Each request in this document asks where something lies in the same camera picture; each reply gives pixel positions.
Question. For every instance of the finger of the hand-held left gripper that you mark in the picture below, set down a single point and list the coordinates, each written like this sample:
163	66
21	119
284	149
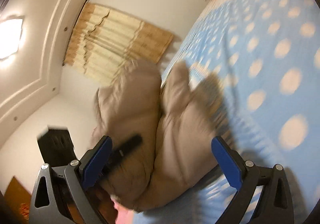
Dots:
127	147

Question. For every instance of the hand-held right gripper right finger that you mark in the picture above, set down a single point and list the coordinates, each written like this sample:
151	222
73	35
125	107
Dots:
226	161

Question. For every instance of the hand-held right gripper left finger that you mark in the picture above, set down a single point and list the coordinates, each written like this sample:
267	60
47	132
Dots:
96	161

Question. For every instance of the beige puffer coat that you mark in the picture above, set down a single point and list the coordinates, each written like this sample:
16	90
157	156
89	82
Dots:
180	139

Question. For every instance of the brown wooden door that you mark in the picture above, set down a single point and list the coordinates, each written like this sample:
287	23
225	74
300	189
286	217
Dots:
18	201

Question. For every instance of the blue dotted blanket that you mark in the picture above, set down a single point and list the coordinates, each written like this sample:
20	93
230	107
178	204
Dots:
262	64

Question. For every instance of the beige window curtain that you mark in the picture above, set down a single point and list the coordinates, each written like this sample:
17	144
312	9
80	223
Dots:
112	41

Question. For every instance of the square ceiling light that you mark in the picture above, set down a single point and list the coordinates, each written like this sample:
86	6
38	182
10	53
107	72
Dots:
10	36

